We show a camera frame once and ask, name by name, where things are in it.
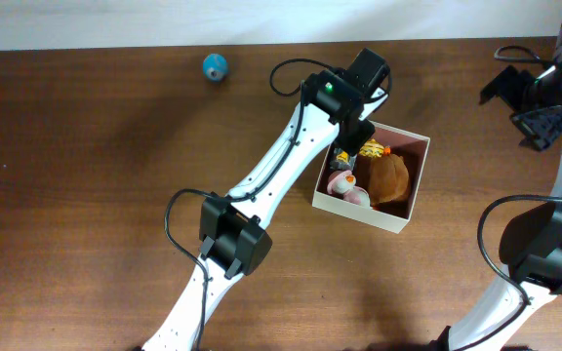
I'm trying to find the pink white duck toy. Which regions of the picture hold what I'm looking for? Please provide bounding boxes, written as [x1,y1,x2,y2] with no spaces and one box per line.
[326,170,371,208]

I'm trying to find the white cardboard box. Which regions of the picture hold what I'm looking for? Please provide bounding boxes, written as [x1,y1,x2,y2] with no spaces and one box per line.
[312,122,430,233]

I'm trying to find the grey red toy truck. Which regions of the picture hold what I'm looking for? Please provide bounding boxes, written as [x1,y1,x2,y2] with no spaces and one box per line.
[329,147,356,171]

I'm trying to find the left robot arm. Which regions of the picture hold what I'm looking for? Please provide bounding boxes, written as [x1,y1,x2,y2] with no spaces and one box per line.
[141,48,391,351]

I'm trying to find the brown plush bear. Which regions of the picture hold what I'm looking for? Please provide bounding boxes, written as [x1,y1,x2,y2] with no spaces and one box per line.
[368,147,411,207]

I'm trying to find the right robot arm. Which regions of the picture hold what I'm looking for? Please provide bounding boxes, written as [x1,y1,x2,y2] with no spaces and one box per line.
[428,23,562,350]

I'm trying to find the yellow round plastic toy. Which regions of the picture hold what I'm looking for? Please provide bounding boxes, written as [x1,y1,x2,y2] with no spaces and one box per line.
[358,138,390,159]

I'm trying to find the blue ball toy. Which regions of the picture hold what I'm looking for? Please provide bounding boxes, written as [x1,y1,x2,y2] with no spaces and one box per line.
[202,54,229,82]

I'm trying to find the right black cable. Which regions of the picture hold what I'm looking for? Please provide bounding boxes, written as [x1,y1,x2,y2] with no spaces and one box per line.
[475,44,562,351]

